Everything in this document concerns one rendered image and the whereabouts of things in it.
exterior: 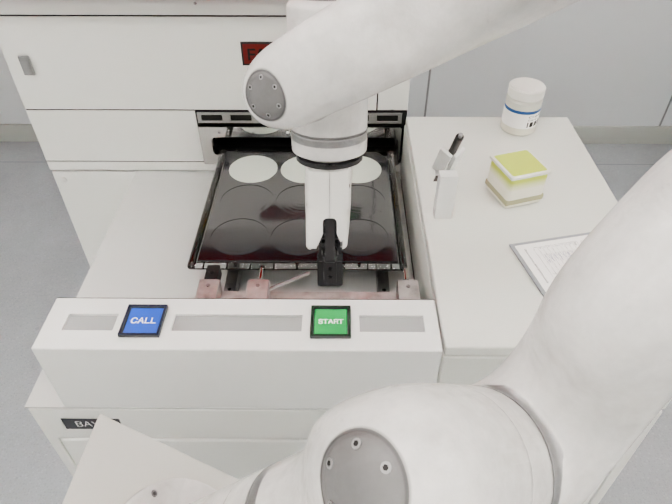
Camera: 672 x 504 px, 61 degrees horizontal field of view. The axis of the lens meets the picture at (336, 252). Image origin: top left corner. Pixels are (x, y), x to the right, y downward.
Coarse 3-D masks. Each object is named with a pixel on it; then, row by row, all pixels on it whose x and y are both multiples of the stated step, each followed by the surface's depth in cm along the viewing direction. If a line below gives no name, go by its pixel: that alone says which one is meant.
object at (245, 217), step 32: (384, 160) 120; (224, 192) 112; (256, 192) 112; (288, 192) 112; (352, 192) 112; (384, 192) 112; (224, 224) 104; (256, 224) 104; (288, 224) 104; (352, 224) 104; (384, 224) 104; (224, 256) 98; (256, 256) 98; (288, 256) 98; (352, 256) 98; (384, 256) 98
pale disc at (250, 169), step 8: (240, 160) 120; (248, 160) 120; (256, 160) 120; (264, 160) 120; (272, 160) 120; (232, 168) 118; (240, 168) 118; (248, 168) 118; (256, 168) 118; (264, 168) 118; (272, 168) 118; (232, 176) 116; (240, 176) 116; (248, 176) 116; (256, 176) 116; (264, 176) 116
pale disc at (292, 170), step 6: (288, 162) 120; (294, 162) 120; (282, 168) 118; (288, 168) 118; (294, 168) 118; (300, 168) 118; (282, 174) 116; (288, 174) 116; (294, 174) 116; (300, 174) 116; (294, 180) 115; (300, 180) 115
